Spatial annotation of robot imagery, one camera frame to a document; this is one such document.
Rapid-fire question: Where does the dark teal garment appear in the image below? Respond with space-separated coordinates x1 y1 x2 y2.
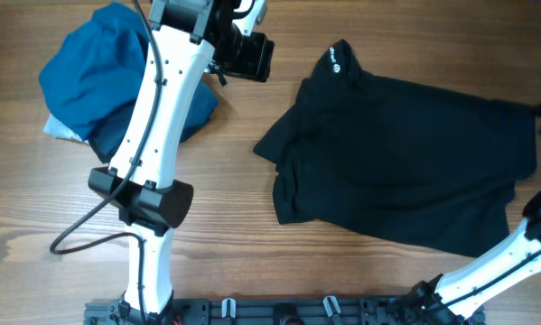
88 81 219 163

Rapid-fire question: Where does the black polo shirt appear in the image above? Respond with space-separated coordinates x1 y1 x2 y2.
254 41 536 257

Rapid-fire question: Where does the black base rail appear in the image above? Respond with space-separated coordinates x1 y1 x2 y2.
83 296 486 325

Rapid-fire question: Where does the bright blue shirt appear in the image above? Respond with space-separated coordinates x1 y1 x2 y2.
38 3 148 140

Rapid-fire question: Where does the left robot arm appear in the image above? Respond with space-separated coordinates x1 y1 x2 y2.
84 0 274 324

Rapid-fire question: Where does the light grey cloth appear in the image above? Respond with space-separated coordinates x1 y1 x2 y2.
42 115 89 144

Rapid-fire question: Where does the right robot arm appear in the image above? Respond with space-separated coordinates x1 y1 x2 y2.
401 191 541 324

